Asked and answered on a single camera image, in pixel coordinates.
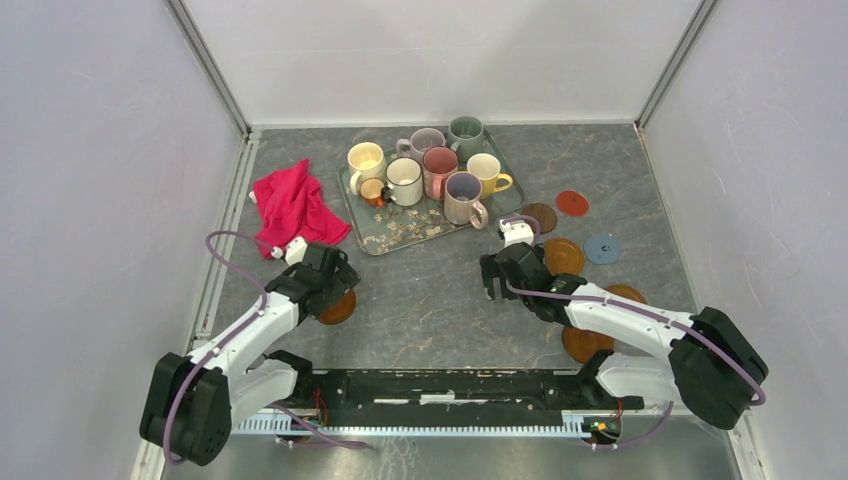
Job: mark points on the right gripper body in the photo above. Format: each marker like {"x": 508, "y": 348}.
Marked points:
{"x": 490, "y": 270}

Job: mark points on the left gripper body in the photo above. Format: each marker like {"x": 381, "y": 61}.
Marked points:
{"x": 336, "y": 286}

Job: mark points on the wooden coaster two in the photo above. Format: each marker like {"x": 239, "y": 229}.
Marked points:
{"x": 563, "y": 256}

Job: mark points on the wooden coaster three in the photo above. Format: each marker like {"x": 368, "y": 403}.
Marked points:
{"x": 341, "y": 311}

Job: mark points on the dark walnut coaster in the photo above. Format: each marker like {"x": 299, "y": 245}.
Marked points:
{"x": 544, "y": 215}

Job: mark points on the red round coaster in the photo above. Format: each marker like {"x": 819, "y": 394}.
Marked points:
{"x": 572, "y": 203}

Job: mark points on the wooden coaster five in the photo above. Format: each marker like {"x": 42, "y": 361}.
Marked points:
{"x": 581, "y": 345}

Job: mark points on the wooden coaster four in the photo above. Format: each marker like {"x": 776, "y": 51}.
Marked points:
{"x": 627, "y": 291}

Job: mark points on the wooden coaster one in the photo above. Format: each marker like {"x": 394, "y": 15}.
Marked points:
{"x": 537, "y": 305}

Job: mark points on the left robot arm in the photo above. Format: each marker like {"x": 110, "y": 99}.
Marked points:
{"x": 196, "y": 399}

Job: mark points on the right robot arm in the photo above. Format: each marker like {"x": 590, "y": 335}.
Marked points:
{"x": 701, "y": 360}

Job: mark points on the blue round coaster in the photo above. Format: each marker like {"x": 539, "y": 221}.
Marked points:
{"x": 602, "y": 249}

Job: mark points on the small orange cup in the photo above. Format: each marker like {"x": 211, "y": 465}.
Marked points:
{"x": 373, "y": 192}

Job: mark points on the floral serving tray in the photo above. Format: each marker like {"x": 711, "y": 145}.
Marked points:
{"x": 380, "y": 230}

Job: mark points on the red cloth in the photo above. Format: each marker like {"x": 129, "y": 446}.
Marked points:
{"x": 290, "y": 203}

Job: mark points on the yellow mug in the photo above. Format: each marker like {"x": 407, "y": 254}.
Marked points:
{"x": 487, "y": 168}

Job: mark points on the cream mug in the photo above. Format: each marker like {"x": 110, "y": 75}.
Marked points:
{"x": 365, "y": 161}

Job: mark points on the white black-rimmed mug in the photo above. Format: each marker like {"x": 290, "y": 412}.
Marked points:
{"x": 404, "y": 182}

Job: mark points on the pink mug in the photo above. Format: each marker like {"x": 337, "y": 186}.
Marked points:
{"x": 438, "y": 164}

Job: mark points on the green mug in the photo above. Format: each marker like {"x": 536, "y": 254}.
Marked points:
{"x": 466, "y": 137}

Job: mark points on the lilac mug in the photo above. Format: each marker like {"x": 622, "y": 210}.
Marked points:
{"x": 419, "y": 143}

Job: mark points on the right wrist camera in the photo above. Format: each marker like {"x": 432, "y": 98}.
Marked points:
{"x": 516, "y": 231}

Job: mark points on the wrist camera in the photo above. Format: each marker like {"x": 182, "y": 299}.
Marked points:
{"x": 292, "y": 253}
{"x": 516, "y": 231}

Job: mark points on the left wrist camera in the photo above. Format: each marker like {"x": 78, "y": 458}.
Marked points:
{"x": 292, "y": 253}

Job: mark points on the beige pink-handled mug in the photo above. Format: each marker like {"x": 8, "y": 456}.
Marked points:
{"x": 462, "y": 201}

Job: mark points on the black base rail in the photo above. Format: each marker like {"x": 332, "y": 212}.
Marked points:
{"x": 421, "y": 398}

